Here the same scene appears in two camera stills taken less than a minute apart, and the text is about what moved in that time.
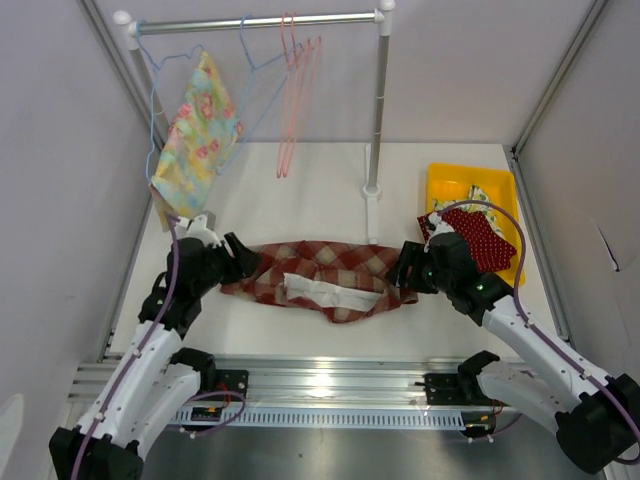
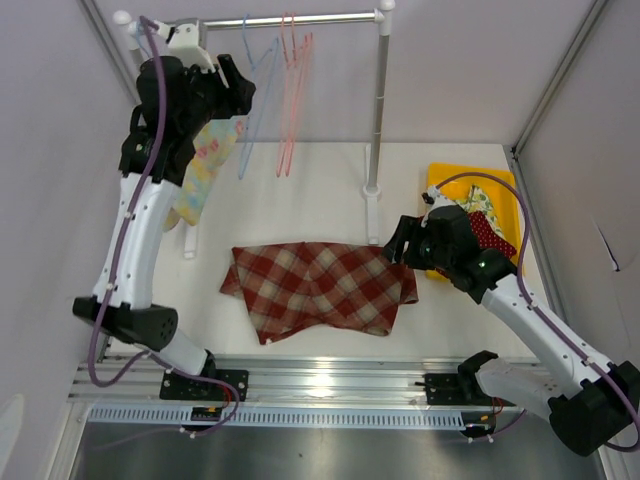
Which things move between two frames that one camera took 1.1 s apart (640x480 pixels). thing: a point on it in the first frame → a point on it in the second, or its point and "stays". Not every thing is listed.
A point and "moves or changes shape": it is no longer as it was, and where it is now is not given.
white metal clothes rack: [131, 29] stays
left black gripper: [245, 269] → [233, 98]
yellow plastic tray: [454, 182] stays
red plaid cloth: [356, 265] moves or changes shape
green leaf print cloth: [475, 194] stays
